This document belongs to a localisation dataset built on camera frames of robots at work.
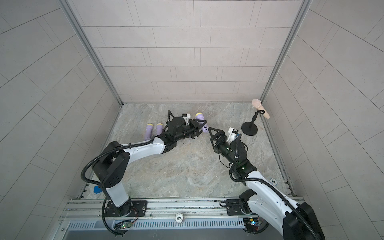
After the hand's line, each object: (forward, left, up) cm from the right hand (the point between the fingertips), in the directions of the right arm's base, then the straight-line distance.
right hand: (207, 134), depth 74 cm
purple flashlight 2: (+18, +30, -17) cm, 39 cm away
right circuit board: (-36, -18, -23) cm, 46 cm away
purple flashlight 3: (+12, +3, +1) cm, 12 cm away
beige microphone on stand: (+14, -28, +5) cm, 32 cm away
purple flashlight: (+16, +37, -17) cm, 44 cm away
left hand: (+7, -2, 0) cm, 7 cm away
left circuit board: (-33, +40, -18) cm, 55 cm away
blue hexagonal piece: (-17, +58, -17) cm, 63 cm away
